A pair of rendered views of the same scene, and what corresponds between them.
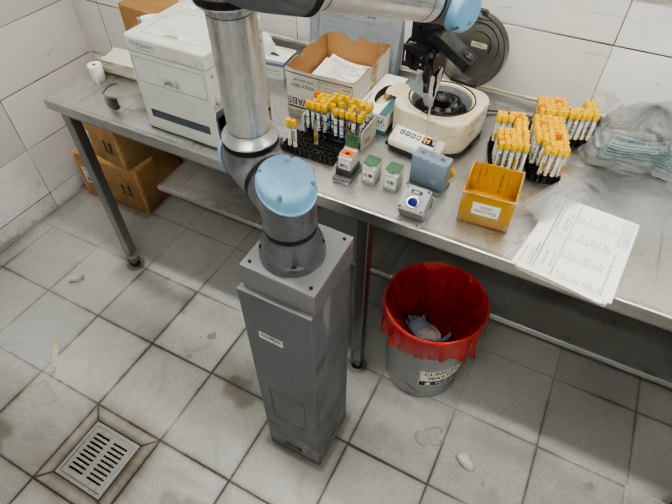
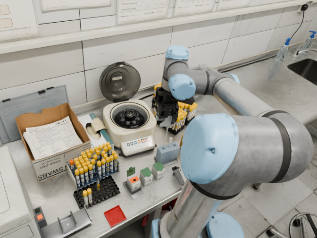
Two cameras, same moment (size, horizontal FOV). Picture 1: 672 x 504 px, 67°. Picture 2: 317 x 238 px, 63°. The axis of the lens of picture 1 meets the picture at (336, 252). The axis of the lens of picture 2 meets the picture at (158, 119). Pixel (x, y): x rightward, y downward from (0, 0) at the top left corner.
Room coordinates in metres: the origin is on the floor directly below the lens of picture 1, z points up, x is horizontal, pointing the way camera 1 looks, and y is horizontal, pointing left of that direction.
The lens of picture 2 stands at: (0.85, 0.51, 1.87)
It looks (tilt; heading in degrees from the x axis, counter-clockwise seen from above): 43 degrees down; 292
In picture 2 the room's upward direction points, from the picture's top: 10 degrees clockwise
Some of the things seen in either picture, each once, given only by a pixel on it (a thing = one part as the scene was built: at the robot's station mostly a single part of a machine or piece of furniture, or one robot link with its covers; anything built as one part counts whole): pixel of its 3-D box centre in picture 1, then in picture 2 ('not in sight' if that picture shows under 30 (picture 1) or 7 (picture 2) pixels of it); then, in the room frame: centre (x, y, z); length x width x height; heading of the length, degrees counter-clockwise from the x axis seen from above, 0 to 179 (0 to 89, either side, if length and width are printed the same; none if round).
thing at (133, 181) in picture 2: (347, 161); (133, 183); (1.14, -0.03, 0.92); 0.05 x 0.04 x 0.06; 153
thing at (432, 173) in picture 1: (430, 171); (167, 153); (1.09, -0.26, 0.92); 0.10 x 0.07 x 0.10; 55
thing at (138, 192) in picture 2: (347, 169); (133, 187); (1.14, -0.03, 0.89); 0.09 x 0.05 x 0.04; 153
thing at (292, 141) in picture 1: (312, 134); (96, 186); (1.25, 0.07, 0.93); 0.17 x 0.09 x 0.11; 63
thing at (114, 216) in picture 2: not in sight; (115, 216); (1.13, 0.11, 0.88); 0.07 x 0.07 x 0.01; 63
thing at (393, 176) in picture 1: (393, 177); (158, 170); (1.09, -0.16, 0.91); 0.05 x 0.04 x 0.07; 153
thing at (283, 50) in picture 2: not in sight; (283, 49); (0.78, -1.76, 0.97); 0.08 x 0.07 x 0.20; 66
